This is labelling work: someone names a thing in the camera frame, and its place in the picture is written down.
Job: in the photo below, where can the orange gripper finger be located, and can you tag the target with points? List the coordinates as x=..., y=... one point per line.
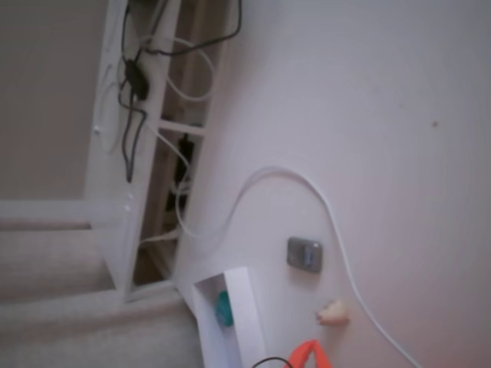
x=299, y=352
x=324, y=360

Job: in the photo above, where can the green cube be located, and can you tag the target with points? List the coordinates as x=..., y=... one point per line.
x=224, y=310

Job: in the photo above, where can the white cardboard box bin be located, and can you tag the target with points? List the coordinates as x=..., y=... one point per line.
x=245, y=306

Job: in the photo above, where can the beige animal figurine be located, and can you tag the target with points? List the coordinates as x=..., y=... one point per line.
x=333, y=312

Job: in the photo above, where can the gray metal tin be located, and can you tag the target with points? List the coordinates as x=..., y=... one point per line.
x=305, y=255

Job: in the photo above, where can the white metal frame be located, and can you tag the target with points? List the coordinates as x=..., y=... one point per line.
x=111, y=153

